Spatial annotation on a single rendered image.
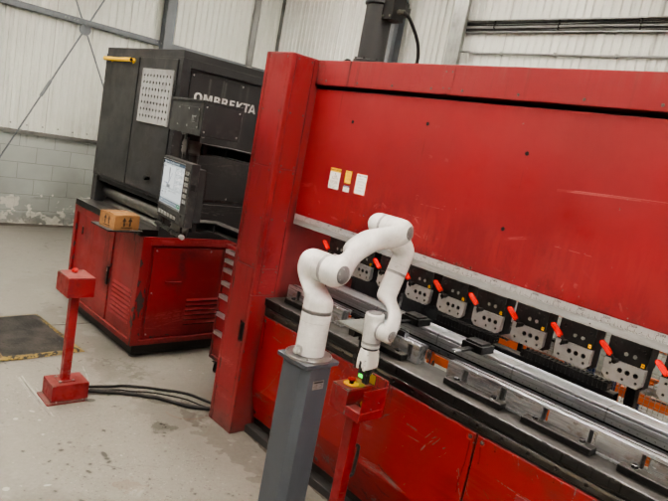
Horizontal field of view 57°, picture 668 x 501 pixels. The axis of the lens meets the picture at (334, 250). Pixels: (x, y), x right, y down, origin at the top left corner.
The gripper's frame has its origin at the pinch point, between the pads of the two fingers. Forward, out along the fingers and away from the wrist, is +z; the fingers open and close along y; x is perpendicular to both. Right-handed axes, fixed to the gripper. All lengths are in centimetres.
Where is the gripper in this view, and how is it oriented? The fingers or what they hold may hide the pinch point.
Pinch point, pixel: (365, 379)
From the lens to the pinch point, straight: 279.7
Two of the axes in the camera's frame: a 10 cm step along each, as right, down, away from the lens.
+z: -1.2, 9.7, 2.2
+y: -7.3, 0.6, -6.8
